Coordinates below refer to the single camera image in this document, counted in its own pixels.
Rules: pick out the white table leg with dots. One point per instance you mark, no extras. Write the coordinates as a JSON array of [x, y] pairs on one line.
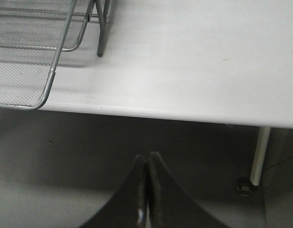
[[259, 155]]

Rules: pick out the grey metal rack frame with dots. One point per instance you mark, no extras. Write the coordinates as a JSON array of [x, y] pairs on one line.
[[101, 15]]

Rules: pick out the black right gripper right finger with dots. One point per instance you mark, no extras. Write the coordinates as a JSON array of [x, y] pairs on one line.
[[169, 205]]

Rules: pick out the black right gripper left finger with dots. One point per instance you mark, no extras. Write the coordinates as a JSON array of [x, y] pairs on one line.
[[127, 208]]

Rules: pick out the black caster wheel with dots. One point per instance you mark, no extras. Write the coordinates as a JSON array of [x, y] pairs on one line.
[[245, 187]]

